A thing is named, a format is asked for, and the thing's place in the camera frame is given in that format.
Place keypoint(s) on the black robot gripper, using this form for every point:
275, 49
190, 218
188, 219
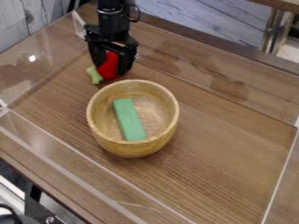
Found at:
110, 34

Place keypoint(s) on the red plush strawberry green leaves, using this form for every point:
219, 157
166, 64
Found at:
104, 72

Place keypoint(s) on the light wooden bowl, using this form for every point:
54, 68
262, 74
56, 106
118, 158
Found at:
158, 109

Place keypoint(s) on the green rectangular block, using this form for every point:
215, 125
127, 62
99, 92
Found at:
128, 120

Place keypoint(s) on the black metal table leg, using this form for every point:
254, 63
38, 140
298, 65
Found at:
35, 210

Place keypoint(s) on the wooden chair frame background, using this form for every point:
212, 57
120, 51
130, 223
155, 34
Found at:
285, 9

